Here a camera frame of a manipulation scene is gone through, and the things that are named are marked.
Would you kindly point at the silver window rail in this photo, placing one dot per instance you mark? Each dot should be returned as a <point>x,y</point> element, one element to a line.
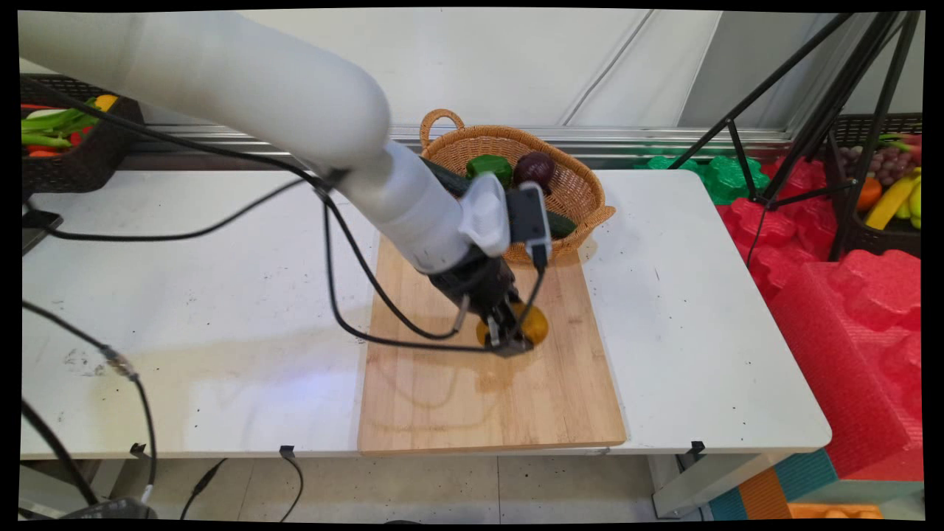
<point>664,136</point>

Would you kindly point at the orange fruit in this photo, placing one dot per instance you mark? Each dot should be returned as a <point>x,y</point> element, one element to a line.
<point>869,194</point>

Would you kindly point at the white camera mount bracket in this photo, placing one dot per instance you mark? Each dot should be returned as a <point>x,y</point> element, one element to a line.
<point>485,214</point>

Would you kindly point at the brown yellow potato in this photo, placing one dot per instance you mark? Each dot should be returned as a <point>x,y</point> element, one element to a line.
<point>537,324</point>

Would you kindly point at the dark green cucumber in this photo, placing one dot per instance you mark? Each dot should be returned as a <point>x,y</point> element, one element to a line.
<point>442,177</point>

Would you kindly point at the yellow green fruit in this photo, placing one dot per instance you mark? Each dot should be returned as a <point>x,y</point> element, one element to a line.
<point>915,203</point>

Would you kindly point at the large red foam block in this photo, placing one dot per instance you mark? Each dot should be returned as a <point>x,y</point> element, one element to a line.
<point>848,346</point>

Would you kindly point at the yellow banana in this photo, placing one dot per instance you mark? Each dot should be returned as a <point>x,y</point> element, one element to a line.
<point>889,201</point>

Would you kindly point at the white table leg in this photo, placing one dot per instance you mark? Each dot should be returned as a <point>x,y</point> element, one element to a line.
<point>708,479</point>

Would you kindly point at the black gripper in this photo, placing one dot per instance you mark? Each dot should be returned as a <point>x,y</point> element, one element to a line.
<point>479,284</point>

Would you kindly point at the wooden cutting board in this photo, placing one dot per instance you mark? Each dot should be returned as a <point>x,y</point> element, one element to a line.
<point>553,398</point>

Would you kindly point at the woven wicker basket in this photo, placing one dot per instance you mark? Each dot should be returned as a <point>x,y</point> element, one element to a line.
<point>582,184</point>

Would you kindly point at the black crate with fruit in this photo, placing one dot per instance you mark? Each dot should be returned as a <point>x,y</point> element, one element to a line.
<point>859,236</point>

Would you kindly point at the yellow vegetable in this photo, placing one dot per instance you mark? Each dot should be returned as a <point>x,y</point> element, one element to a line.
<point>106,102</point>

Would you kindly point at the green foam piece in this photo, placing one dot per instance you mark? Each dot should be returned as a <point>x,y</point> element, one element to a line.
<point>726,177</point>

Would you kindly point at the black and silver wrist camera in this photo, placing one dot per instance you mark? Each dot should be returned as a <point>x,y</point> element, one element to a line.
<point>528,215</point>

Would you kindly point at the green bell pepper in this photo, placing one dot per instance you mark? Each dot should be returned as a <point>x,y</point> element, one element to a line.
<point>490,168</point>

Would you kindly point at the purple grapes bunch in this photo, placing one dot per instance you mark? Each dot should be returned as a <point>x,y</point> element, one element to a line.
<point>891,164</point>

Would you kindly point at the black crate with vegetables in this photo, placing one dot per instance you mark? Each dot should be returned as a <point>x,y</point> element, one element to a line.
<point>88,158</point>

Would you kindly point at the red foam piece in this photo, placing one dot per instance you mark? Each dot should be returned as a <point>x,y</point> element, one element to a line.
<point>782,228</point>

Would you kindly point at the orange tray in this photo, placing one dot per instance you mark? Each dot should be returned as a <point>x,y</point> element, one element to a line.
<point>833,510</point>

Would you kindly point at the green vegetables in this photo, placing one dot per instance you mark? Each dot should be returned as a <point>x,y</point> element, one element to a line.
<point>51,122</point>

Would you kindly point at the grey base on floor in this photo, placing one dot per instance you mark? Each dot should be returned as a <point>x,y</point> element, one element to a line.
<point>110,509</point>

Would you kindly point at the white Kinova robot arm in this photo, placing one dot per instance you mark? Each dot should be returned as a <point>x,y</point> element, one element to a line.
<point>258,96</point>

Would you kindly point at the black tripod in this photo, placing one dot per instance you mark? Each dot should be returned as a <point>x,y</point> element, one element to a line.
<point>833,110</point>

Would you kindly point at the teal and orange foam mat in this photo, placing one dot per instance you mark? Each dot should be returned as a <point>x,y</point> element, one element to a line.
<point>782,487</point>

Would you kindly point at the dark flat phone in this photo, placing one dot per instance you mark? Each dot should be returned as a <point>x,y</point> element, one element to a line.
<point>38,227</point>

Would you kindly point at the purple red onion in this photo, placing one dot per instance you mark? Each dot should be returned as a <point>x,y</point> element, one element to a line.
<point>535,169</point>

